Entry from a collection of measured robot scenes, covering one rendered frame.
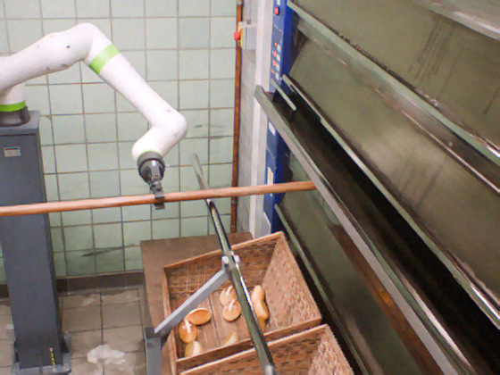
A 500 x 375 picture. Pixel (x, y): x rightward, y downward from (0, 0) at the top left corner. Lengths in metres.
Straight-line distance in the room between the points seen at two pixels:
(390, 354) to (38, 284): 1.71
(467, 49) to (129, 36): 2.09
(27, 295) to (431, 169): 2.03
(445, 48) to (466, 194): 0.30
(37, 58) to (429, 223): 1.40
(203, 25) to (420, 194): 1.93
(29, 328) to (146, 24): 1.47
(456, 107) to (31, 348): 2.37
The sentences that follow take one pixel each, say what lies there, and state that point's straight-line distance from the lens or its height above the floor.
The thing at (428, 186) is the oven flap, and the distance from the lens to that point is 1.49.
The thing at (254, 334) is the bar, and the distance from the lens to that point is 1.57.
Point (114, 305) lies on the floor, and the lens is 3.65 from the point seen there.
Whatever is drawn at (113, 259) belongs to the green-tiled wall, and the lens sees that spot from 3.68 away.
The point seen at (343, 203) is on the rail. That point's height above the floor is 1.44.
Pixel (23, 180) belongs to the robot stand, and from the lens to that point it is 2.78.
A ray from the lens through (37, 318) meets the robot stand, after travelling 3.13.
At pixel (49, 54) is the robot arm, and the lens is 2.27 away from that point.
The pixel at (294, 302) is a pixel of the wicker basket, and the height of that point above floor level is 0.76.
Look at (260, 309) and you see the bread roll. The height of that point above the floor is 0.65.
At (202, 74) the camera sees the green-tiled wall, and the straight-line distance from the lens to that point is 3.29.
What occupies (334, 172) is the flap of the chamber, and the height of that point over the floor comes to 1.41.
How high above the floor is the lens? 2.16
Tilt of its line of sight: 26 degrees down
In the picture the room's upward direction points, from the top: 2 degrees clockwise
